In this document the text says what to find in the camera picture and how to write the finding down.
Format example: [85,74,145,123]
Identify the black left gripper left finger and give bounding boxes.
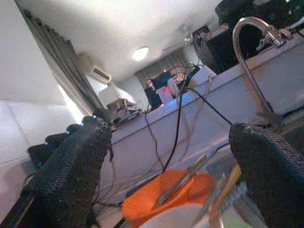
[0,117,113,228]

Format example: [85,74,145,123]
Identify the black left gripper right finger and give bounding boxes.
[228,122,304,228]

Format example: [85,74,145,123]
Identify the white bowl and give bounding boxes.
[139,203,228,228]

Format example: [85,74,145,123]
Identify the orange bowl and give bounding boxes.
[121,167,215,223]

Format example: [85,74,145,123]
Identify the metal fork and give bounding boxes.
[152,154,209,211]

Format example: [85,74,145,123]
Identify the steel gooseneck faucet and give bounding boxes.
[232,16,293,126]

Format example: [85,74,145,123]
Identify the white air conditioner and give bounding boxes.
[91,67,113,83]

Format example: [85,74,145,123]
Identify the black electronic device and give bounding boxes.
[144,72,173,109]

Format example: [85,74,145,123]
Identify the grey curtain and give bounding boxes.
[22,8,111,124]

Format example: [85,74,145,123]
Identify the black rectangular box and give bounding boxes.
[192,25,240,73]

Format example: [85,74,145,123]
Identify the round ceiling light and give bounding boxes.
[132,46,150,62]

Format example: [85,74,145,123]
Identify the ceiling fan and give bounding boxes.
[162,25,199,52]

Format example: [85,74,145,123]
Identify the gold handled metal utensil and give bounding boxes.
[190,163,249,228]

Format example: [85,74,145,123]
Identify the black cable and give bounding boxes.
[162,91,185,175]
[190,88,233,125]

